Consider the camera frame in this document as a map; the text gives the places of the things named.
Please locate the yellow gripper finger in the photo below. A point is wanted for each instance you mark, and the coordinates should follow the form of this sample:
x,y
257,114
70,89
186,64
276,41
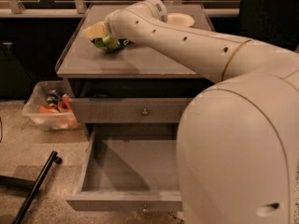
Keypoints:
x,y
97,30

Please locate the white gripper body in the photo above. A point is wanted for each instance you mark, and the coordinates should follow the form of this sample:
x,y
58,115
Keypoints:
x,y
108,28

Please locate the green rice chip bag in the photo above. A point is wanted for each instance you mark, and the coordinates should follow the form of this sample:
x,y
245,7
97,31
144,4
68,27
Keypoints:
x,y
110,44

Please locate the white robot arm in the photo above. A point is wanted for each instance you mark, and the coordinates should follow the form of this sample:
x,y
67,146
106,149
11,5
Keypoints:
x,y
238,141

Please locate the grey drawer cabinet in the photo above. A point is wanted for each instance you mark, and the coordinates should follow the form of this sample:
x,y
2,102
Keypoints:
x,y
83,62

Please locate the grey upper drawer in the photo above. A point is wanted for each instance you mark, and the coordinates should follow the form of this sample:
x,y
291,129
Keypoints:
x,y
134,100

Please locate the grey open middle drawer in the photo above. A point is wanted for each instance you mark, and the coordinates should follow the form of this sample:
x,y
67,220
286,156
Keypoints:
x,y
129,167

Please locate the white paper bowl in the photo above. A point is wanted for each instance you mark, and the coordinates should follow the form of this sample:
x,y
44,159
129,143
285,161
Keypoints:
x,y
180,19

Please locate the orange items in bin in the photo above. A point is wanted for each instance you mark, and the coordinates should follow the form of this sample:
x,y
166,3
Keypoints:
x,y
56,103

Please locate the clear plastic storage bin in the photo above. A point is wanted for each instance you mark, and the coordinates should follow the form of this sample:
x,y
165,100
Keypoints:
x,y
49,121

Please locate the black chair base leg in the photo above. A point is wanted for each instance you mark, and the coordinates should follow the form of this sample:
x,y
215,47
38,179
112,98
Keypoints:
x,y
32,186

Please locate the black office chair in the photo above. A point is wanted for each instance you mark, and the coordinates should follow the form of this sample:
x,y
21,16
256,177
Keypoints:
x,y
272,21

